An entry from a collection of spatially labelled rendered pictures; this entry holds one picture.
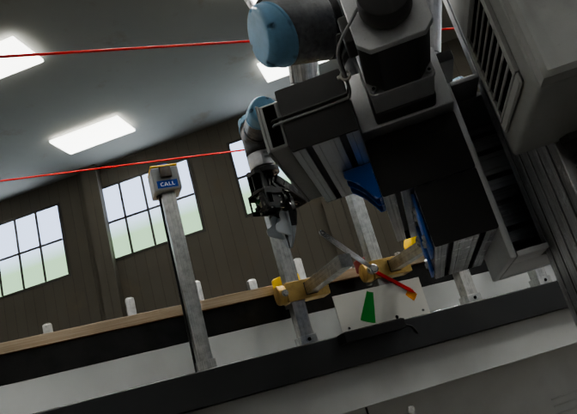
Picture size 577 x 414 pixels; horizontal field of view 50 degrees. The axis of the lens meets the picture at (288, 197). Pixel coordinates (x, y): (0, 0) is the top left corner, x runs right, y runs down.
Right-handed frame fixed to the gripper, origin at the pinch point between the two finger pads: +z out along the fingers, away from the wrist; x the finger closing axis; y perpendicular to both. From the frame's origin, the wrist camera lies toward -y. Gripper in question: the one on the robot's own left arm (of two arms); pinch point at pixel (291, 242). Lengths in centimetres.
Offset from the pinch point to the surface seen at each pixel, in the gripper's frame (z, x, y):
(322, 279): 11.8, 7.2, 0.4
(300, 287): 10.3, -4.7, -2.9
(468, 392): 48, -7, -58
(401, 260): 10.4, 11.2, -24.9
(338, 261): 10.8, 18.2, 4.6
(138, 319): 6.1, -38.1, 25.3
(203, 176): -363, -721, -494
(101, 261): -269, -874, -353
